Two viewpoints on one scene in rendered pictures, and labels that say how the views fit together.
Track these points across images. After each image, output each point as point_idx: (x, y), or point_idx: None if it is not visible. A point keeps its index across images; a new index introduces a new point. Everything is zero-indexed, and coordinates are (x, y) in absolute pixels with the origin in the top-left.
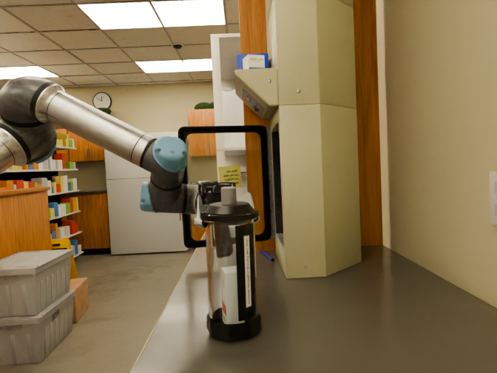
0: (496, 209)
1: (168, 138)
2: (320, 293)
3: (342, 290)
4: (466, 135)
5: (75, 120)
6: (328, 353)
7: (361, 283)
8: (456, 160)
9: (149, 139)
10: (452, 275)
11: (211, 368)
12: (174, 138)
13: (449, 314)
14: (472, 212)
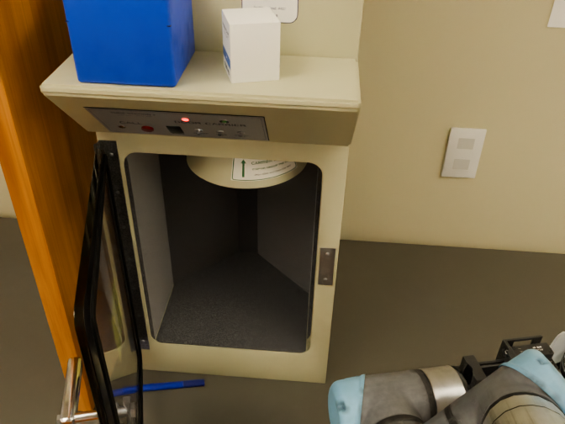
0: (456, 162)
1: (555, 369)
2: (402, 358)
3: (392, 334)
4: (408, 83)
5: None
6: None
7: (366, 310)
8: (381, 110)
9: (558, 410)
10: (352, 230)
11: None
12: (546, 358)
13: (473, 279)
14: (405, 166)
